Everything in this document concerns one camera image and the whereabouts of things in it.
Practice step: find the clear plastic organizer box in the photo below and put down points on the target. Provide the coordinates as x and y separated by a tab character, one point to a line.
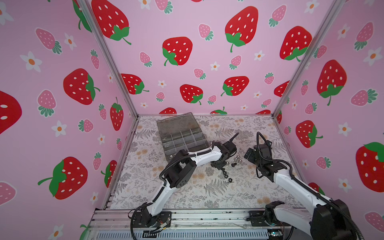
181	133

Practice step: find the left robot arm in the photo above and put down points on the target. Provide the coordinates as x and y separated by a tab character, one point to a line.
177	173

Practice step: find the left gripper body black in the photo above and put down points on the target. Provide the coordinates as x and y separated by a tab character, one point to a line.
219	166

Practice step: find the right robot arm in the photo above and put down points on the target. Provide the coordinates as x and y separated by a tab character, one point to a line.
324	219

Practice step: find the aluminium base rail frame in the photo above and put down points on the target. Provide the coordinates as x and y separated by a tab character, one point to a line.
192	224

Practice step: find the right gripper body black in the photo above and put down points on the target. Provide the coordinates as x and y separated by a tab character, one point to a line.
250	154

